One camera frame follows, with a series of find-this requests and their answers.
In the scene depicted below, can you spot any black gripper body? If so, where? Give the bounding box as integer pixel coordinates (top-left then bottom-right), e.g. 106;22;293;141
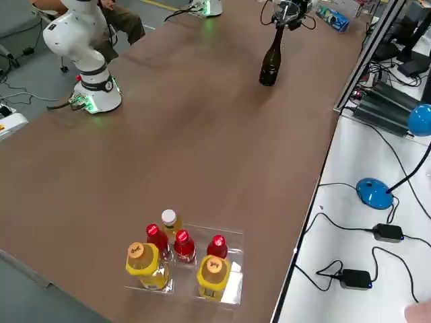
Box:
296;0;314;17

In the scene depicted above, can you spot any dark glass bottle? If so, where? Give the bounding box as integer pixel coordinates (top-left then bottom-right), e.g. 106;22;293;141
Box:
258;25;284;87

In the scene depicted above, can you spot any clear acrylic bottle shelf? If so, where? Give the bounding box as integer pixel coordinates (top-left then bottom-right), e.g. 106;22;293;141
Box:
123;221;245;306

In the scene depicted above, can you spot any white-capped yellow tea bottle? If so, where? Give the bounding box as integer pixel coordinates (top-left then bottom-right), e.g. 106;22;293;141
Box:
160;209;186;240

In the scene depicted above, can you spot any red drink bottle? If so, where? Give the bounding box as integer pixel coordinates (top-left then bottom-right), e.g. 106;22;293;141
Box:
145;223;170;260
173;229;197;264
206;234;229;260

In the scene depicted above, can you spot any yellow bottle orange cap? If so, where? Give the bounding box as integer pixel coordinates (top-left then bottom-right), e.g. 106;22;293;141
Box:
125;241;170;291
196;254;232;301

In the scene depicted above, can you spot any blue cookie box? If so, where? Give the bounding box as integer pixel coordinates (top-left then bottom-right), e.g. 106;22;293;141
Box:
325;8;351;34

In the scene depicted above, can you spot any black monitor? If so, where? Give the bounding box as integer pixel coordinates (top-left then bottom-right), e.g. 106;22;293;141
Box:
373;0;431;79

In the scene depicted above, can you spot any black power supply unit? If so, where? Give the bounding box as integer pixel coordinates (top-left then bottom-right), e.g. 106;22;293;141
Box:
353;96;417;137
368;80;422;112

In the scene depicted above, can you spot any person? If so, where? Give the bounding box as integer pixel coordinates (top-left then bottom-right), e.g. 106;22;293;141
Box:
32;0;146;63

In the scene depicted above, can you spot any blue desk lamp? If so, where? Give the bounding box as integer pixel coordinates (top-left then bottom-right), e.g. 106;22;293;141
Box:
356;103;431;211

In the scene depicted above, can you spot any black power adapter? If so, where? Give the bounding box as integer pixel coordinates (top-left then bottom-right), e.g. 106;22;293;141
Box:
372;223;404;244
338;268;374;291

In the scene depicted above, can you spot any white cart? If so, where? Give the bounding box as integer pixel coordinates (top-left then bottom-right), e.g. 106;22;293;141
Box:
0;102;30;142

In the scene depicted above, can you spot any aluminium frame post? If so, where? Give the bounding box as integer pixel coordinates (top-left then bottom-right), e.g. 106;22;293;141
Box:
332;0;407;115

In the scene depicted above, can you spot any black adapter cable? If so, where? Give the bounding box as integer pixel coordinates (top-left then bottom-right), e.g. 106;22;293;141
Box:
294;247;420;303
296;212;431;252

